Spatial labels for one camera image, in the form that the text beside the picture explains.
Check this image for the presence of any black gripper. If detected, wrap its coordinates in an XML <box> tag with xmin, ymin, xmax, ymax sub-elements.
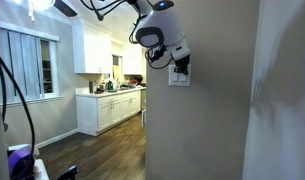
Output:
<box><xmin>174</xmin><ymin>55</ymin><xmax>190</xmax><ymax>75</ymax></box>

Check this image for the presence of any white double light switch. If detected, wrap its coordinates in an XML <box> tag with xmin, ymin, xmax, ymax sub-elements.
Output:
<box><xmin>168</xmin><ymin>65</ymin><xmax>191</xmax><ymax>87</ymax></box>

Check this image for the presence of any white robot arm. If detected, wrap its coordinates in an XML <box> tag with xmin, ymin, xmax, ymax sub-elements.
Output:
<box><xmin>126</xmin><ymin>0</ymin><xmax>190</xmax><ymax>75</ymax></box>

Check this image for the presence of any green bottle on counter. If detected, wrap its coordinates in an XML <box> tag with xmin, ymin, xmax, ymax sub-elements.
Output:
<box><xmin>107</xmin><ymin>80</ymin><xmax>113</xmax><ymax>91</ymax></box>

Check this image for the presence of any dark bottle on counter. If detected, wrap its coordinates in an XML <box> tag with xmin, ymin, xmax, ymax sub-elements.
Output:
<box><xmin>89</xmin><ymin>81</ymin><xmax>93</xmax><ymax>93</ymax></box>

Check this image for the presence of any white upper kitchen cabinet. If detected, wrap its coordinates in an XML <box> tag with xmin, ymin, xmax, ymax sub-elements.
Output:
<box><xmin>72</xmin><ymin>22</ymin><xmax>112</xmax><ymax>74</ymax></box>

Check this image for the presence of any white kitchen cabinet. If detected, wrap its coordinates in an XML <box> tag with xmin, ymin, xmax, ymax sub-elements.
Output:
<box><xmin>76</xmin><ymin>88</ymin><xmax>142</xmax><ymax>136</ymax></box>
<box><xmin>72</xmin><ymin>22</ymin><xmax>112</xmax><ymax>74</ymax></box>

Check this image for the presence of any white lower kitchen cabinet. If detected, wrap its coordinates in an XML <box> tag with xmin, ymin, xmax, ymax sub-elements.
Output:
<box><xmin>76</xmin><ymin>88</ymin><xmax>142</xmax><ymax>136</ymax></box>

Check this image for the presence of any dark ceiling fan blade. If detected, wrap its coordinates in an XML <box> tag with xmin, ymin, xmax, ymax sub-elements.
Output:
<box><xmin>54</xmin><ymin>0</ymin><xmax>77</xmax><ymax>17</ymax></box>

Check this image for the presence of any window with vertical blinds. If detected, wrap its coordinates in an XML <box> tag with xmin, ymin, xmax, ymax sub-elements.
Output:
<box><xmin>0</xmin><ymin>27</ymin><xmax>59</xmax><ymax>101</ymax></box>

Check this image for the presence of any black object bottom edge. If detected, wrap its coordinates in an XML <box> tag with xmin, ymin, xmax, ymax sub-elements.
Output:
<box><xmin>57</xmin><ymin>166</ymin><xmax>78</xmax><ymax>180</ymax></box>

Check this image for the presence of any ceiling light fixture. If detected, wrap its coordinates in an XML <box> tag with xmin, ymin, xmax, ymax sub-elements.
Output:
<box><xmin>28</xmin><ymin>0</ymin><xmax>56</xmax><ymax>22</ymax></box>

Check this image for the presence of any purple round device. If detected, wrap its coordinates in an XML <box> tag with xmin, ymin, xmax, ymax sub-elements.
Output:
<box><xmin>8</xmin><ymin>146</ymin><xmax>35</xmax><ymax>180</ymax></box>

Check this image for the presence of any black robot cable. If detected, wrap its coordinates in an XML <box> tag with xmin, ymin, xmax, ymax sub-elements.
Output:
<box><xmin>80</xmin><ymin>0</ymin><xmax>175</xmax><ymax>70</ymax></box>

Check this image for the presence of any black foreground cable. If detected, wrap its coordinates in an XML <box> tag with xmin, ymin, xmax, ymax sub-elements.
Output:
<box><xmin>0</xmin><ymin>0</ymin><xmax>36</xmax><ymax>156</ymax></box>

